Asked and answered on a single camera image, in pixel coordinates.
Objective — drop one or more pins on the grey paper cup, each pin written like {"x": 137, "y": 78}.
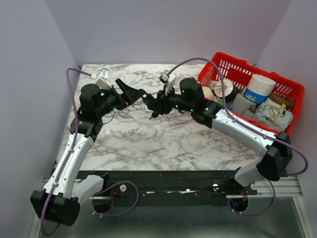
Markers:
{"x": 241, "y": 104}

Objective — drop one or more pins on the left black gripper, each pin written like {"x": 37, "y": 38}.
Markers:
{"x": 132, "y": 94}

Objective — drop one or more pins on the black padlock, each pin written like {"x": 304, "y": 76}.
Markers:
{"x": 146, "y": 97}

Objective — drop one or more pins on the white toilet paper roll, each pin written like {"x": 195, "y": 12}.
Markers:
{"x": 259, "y": 88}

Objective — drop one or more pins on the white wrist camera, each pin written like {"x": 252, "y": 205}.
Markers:
{"x": 101, "y": 78}
{"x": 168, "y": 80}

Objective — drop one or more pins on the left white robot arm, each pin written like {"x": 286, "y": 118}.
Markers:
{"x": 61, "y": 198}

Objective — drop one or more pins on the white printed bag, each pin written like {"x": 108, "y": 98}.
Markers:
{"x": 273, "y": 117}

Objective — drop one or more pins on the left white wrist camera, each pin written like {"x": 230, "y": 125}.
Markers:
{"x": 101, "y": 78}

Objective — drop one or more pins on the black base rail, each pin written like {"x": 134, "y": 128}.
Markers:
{"x": 177, "y": 188}

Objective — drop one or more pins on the brown round container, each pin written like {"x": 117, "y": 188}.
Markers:
{"x": 280, "y": 100}

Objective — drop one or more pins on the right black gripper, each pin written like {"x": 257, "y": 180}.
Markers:
{"x": 161, "y": 102}

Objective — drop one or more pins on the red plastic basket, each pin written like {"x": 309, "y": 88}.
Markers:
{"x": 240, "y": 72}

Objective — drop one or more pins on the white round lid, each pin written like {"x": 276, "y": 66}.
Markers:
{"x": 223, "y": 89}

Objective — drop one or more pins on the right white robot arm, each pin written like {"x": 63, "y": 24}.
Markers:
{"x": 271, "y": 148}

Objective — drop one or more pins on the white lotion bottle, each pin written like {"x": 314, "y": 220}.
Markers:
{"x": 208, "y": 94}

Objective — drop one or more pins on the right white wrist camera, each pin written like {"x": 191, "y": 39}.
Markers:
{"x": 168, "y": 80}

